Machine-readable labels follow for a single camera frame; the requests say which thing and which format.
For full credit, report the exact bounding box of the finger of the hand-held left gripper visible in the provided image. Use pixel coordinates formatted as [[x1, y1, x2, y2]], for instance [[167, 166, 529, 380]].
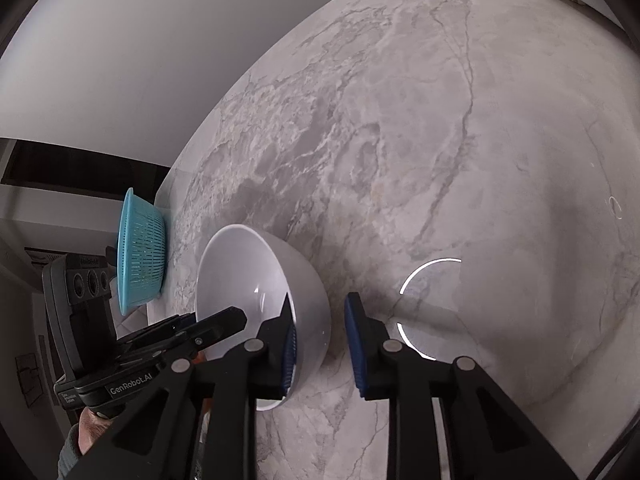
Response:
[[172, 306, 249, 359]]

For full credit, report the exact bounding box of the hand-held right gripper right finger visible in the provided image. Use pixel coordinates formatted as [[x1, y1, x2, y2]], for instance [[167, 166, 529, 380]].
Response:
[[344, 292, 578, 480]]

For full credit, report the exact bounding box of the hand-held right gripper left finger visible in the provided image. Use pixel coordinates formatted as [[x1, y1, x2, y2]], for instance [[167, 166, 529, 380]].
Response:
[[65, 294, 299, 480]]

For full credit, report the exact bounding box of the white bowl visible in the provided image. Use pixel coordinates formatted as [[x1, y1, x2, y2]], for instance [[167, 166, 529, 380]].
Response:
[[196, 224, 332, 412]]

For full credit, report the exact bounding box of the person's left forearm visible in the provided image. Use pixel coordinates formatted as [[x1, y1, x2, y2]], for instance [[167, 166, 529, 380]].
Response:
[[56, 422, 85, 480]]

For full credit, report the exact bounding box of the person's left hand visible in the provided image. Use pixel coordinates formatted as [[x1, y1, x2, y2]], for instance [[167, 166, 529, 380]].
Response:
[[76, 406, 120, 454]]

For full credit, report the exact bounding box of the blue plastic colander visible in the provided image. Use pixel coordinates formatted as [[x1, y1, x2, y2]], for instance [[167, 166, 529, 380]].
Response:
[[116, 187, 167, 317]]

